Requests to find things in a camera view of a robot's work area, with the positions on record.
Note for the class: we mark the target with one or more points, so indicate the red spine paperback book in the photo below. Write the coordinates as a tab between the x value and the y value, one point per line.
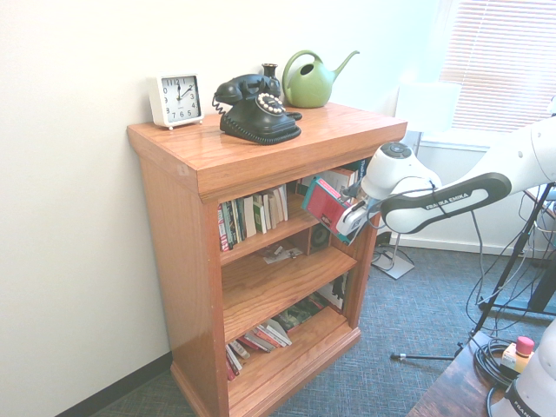
223	230

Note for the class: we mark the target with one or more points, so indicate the grey white thin book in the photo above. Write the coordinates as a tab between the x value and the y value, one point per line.
232	365

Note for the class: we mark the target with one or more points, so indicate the dark wooden table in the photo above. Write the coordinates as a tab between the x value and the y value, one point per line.
452	386

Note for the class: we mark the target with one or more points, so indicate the black ceramic vase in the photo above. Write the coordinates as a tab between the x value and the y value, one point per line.
269	71

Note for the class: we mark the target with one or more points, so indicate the white window blinds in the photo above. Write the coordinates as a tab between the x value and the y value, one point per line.
499	65

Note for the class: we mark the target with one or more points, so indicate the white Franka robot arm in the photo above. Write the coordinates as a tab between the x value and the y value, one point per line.
399	174

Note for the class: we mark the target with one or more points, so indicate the cream paperback book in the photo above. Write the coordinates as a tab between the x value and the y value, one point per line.
249	217
282	204
343	178
270	210

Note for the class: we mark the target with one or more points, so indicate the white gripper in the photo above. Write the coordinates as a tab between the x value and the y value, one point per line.
354	222

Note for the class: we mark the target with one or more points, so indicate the white floor lamp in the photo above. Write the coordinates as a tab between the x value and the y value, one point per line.
428	106

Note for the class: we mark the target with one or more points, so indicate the wooden bookshelf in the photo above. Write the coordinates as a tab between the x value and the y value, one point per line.
182	260

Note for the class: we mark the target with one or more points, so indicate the loose photo papers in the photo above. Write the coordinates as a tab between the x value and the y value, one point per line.
278	256

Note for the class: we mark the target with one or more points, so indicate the black tripod stand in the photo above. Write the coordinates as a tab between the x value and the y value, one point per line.
397	357

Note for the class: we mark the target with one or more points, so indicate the brown box with round pattern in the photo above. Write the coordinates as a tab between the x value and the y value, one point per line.
321	238

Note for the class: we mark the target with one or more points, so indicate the turquoise paperback book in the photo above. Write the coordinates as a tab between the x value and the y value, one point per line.
323	208

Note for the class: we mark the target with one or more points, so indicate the dark striped spine book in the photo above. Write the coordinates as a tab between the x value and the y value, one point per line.
232	226

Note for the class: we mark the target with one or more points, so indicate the black rotary telephone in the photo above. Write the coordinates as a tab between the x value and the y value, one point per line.
256	121

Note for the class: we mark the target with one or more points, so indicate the white book with red marks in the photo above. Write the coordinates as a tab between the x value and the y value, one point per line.
278	333

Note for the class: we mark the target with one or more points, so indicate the camouflage cover book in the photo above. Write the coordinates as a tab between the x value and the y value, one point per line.
299	315

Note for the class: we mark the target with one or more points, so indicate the white square alarm clock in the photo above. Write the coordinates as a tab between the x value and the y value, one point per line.
178	100

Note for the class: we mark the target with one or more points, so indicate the black and white cover book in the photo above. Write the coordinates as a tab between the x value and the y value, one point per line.
336	293

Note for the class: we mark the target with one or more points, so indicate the red emergency stop button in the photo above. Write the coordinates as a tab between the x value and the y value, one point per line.
524	345

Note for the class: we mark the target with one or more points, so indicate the green and white book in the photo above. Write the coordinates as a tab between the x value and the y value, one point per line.
260	215

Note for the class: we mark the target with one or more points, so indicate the dark blue spine book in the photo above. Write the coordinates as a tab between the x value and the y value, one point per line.
361	171

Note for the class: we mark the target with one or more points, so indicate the red thin book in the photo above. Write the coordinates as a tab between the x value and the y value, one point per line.
256	343

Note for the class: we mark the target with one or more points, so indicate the green plastic watering can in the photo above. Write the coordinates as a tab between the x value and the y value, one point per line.
308	91

